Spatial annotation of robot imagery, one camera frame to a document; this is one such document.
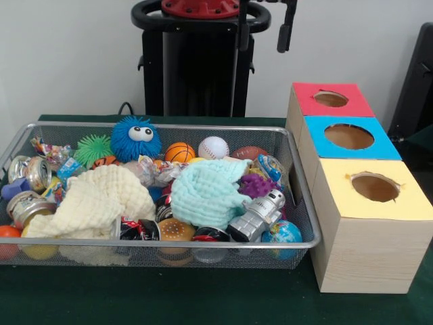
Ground wooden box three holes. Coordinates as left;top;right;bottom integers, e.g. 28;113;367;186
285;82;433;294

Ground small white baseball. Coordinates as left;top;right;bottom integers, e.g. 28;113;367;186
198;136;230;160

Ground black office chair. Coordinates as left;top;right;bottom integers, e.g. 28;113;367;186
388;22;433;136

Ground blue fuzzy googly-eye ball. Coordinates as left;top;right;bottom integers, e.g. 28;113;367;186
110;115;163;163

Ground mint green waffle cloth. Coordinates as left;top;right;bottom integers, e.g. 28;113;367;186
170;158;254;231

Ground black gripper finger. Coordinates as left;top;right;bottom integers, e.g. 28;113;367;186
236;0;252;51
277;0;298;53

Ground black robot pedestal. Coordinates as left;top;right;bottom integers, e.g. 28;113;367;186
131;0;271;118

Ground green spiky rubber ball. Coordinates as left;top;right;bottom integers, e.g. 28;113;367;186
73;134;114;169

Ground silver toy robot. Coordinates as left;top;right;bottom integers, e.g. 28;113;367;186
225;188;287;243

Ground blue globe ball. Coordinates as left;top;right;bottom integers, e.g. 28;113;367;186
260;219;304;261

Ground cream waffle cloth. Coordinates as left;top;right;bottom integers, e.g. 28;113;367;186
25;165;157;240

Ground black cable loop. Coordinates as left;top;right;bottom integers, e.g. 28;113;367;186
117;101;136;116

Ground purple spiky ball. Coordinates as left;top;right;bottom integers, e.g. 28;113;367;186
238;173;281;199

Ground shallow wire mesh bin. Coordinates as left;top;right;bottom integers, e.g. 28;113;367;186
0;121;322;270

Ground dark green table cloth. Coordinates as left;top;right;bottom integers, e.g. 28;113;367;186
0;114;433;325

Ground small brown football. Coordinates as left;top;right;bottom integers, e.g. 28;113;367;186
231;146;263;160

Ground small orange basketball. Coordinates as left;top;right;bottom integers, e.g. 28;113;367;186
164;142;197;163

